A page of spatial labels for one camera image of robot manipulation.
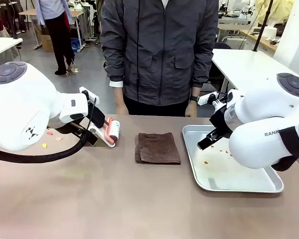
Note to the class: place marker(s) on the yellow paper scrap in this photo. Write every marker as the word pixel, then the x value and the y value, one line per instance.
pixel 44 145

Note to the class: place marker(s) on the dark grey jacket torso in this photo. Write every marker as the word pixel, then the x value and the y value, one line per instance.
pixel 159 49

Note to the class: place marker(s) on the person's left forearm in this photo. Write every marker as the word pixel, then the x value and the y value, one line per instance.
pixel 201 69

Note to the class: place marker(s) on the white side table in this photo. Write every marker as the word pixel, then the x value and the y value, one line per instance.
pixel 1 46

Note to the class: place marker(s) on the wooden desk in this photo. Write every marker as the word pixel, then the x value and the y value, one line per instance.
pixel 30 13

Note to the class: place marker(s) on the wooden counter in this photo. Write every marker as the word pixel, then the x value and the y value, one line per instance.
pixel 260 38

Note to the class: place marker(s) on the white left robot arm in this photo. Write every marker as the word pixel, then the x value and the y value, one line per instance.
pixel 20 112

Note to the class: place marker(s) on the brown cloth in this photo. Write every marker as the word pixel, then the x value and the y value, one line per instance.
pixel 157 149

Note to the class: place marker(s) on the white long table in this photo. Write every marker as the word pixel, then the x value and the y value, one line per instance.
pixel 241 67

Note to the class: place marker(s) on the person's right forearm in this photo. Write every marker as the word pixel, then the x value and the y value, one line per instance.
pixel 115 74

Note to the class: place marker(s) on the black wristwatch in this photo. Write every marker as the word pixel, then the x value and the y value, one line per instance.
pixel 194 98

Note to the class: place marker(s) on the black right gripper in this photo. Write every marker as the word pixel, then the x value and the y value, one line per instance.
pixel 220 119

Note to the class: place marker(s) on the person in yellow coat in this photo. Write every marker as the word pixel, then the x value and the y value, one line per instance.
pixel 276 11

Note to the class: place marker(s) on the cardboard box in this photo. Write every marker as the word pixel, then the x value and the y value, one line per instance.
pixel 47 42

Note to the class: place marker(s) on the person's left hand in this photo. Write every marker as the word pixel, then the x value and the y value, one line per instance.
pixel 190 110

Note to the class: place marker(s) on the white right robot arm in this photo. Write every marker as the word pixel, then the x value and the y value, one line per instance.
pixel 264 124

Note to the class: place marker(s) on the person's right hand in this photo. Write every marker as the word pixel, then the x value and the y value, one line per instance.
pixel 120 108

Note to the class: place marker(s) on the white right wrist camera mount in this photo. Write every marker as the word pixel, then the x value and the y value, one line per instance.
pixel 206 98

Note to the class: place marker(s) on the black pole stand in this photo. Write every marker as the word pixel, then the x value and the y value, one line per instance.
pixel 262 25

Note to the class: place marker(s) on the metal tray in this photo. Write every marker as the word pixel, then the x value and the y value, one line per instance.
pixel 226 175

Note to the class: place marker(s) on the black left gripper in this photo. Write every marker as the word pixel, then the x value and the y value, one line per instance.
pixel 98 117

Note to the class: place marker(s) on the person in blue shirt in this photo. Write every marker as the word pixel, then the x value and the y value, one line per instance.
pixel 56 37

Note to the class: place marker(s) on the black office chair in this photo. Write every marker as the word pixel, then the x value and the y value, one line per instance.
pixel 221 46

